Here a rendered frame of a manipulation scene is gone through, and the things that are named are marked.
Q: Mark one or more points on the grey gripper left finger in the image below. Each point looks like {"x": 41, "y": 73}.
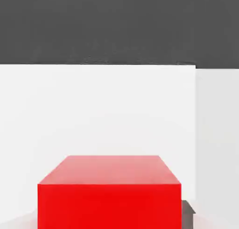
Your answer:
{"x": 22, "y": 222}

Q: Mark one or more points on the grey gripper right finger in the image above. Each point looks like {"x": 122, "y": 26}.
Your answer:
{"x": 186, "y": 214}

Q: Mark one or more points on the small red cube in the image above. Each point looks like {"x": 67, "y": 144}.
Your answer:
{"x": 109, "y": 204}

